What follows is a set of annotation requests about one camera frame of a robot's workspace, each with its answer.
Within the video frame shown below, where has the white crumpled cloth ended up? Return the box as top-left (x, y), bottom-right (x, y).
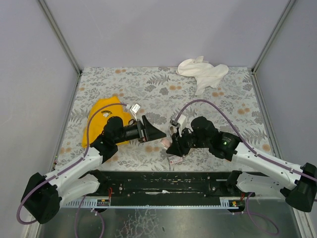
top-left (176, 56), bottom-right (229, 96)

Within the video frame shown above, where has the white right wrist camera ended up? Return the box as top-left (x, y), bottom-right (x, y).
top-left (175, 114), bottom-right (188, 134)

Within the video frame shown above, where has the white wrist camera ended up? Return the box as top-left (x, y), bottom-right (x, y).
top-left (126, 103), bottom-right (141, 121)
top-left (175, 114), bottom-right (188, 134)

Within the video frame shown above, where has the yellow folded cloth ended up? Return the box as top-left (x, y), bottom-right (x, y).
top-left (88, 96), bottom-right (132, 143)

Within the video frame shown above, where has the aluminium frame post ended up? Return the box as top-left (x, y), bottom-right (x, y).
top-left (37, 0), bottom-right (82, 75)
top-left (252, 0), bottom-right (297, 73)

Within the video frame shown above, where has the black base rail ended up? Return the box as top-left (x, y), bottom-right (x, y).
top-left (51, 170), bottom-right (256, 206)

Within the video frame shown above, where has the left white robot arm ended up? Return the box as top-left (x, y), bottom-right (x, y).
top-left (19, 116), bottom-right (166, 224)

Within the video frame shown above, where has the left aluminium frame post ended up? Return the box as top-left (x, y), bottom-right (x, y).
top-left (37, 0), bottom-right (82, 75)

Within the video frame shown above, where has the beige stapler magazine part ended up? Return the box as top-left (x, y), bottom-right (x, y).
top-left (169, 126), bottom-right (174, 135)

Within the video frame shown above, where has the white red staple box sleeve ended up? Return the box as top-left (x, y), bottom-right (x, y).
top-left (168, 156), bottom-right (183, 165)

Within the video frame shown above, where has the right aluminium frame post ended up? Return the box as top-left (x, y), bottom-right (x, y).
top-left (252, 0), bottom-right (297, 73)

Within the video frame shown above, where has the floral table mat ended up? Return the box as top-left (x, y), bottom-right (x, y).
top-left (54, 67), bottom-right (272, 172)

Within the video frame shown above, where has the white slotted cable duct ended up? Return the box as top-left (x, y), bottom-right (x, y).
top-left (62, 198), bottom-right (239, 210)

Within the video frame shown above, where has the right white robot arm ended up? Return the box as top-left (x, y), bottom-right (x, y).
top-left (166, 117), bottom-right (317, 212)

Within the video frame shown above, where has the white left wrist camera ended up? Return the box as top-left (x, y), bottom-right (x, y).
top-left (126, 103), bottom-right (141, 121)

